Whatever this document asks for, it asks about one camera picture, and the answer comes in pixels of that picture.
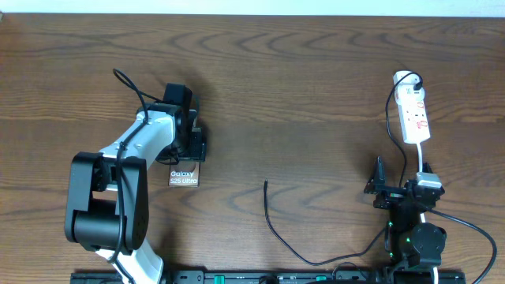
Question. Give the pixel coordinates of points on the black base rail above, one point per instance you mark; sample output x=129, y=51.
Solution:
x=222, y=277

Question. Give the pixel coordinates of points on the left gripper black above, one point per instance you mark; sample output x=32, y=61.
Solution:
x=198, y=151

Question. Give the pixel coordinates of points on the black usb charger plug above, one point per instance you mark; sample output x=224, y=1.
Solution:
x=418, y=85

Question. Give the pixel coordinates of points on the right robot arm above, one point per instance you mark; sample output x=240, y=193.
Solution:
x=415, y=245

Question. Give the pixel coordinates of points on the white power strip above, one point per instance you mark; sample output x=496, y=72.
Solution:
x=411, y=108

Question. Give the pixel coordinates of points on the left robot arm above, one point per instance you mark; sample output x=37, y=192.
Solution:
x=107, y=204

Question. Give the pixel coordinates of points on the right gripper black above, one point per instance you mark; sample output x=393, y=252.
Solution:
x=376, y=184

